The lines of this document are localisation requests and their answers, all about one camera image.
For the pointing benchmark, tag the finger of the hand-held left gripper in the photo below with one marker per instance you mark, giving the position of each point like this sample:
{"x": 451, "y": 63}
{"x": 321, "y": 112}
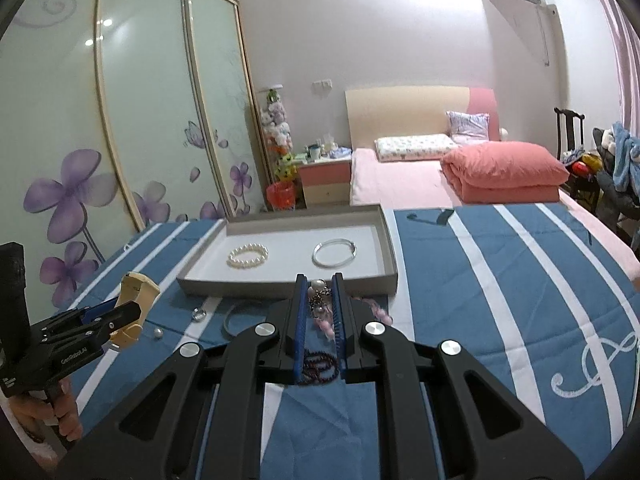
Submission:
{"x": 120, "y": 320}
{"x": 75, "y": 317}

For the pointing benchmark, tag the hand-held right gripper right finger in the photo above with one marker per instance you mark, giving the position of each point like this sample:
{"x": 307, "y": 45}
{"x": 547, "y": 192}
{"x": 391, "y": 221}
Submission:
{"x": 340, "y": 325}

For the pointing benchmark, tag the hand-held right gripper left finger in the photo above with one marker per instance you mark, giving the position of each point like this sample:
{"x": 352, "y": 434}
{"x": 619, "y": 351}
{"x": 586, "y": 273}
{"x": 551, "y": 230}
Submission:
{"x": 301, "y": 330}

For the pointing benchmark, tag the grey cuff bangle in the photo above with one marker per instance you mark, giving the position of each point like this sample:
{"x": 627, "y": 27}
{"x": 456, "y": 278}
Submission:
{"x": 226, "y": 322}

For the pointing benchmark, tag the grey cardboard tray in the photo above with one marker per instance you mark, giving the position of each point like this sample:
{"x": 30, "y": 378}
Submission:
{"x": 290, "y": 240}

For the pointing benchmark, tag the person's left hand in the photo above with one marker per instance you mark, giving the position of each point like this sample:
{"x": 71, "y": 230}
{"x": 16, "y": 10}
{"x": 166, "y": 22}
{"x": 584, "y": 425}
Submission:
{"x": 35, "y": 412}

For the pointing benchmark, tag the thin silver bangle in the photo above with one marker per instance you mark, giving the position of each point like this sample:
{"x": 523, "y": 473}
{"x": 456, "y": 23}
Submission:
{"x": 314, "y": 256}

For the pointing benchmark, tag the red trash bin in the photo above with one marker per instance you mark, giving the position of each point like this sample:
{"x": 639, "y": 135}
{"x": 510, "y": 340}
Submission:
{"x": 280, "y": 197}

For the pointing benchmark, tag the pink beige nightstand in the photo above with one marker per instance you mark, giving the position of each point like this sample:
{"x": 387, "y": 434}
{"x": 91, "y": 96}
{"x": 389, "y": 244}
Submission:
{"x": 325, "y": 180}

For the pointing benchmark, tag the bed with pink sheet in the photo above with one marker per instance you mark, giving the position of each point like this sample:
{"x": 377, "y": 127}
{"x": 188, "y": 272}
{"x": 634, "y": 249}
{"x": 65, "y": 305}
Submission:
{"x": 395, "y": 180}

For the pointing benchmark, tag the white mug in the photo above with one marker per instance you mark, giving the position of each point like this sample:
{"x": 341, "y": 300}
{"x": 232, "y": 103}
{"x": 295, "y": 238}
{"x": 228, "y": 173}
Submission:
{"x": 314, "y": 152}

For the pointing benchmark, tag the floral white pillow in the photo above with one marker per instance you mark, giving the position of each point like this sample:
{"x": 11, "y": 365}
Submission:
{"x": 415, "y": 147}

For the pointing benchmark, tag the hanging plush toy stack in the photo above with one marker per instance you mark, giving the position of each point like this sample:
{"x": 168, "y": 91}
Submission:
{"x": 277, "y": 125}

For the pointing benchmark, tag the floral sliding door wardrobe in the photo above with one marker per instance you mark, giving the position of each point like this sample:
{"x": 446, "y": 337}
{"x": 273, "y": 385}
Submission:
{"x": 125, "y": 110}

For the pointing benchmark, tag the beige pink headboard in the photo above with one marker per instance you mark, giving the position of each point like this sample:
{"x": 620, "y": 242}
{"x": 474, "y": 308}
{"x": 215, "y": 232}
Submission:
{"x": 400, "y": 115}

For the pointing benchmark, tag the folded pink quilt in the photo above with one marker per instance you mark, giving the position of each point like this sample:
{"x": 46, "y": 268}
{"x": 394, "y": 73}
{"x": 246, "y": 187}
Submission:
{"x": 500, "y": 170}

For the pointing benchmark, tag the small purple print pillow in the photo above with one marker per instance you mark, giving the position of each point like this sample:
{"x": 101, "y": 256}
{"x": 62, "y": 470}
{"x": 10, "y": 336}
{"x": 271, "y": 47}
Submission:
{"x": 467, "y": 125}

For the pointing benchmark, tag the colourful toy pile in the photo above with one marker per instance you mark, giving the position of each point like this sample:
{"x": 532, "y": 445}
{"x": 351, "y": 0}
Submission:
{"x": 582, "y": 164}

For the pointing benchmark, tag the dark wooden chair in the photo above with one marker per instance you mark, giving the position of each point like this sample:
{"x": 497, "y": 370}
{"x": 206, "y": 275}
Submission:
{"x": 567, "y": 130}

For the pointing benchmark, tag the grey padded chair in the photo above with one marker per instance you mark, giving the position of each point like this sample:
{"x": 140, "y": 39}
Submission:
{"x": 615, "y": 200}

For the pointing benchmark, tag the blue garment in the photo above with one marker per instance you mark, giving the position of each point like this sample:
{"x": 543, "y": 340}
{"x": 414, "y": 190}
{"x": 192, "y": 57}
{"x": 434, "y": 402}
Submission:
{"x": 627, "y": 155}

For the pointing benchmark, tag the white pipe cover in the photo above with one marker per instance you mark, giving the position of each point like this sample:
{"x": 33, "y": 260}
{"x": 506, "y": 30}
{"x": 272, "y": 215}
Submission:
{"x": 547, "y": 35}

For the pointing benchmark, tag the pink curtain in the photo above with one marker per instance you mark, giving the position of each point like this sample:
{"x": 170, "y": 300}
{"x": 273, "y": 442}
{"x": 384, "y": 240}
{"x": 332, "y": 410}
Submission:
{"x": 620, "y": 35}

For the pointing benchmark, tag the white wall socket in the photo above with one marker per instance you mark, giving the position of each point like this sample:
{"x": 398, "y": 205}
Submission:
{"x": 321, "y": 86}

